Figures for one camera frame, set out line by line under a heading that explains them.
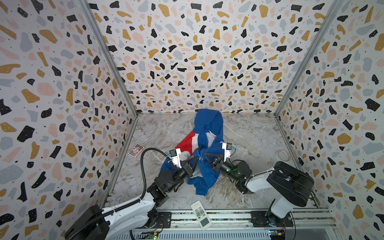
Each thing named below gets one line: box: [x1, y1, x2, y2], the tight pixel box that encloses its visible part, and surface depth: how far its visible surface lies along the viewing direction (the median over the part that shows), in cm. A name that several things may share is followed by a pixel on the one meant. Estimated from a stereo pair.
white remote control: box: [191, 200, 212, 231], surface depth 76 cm
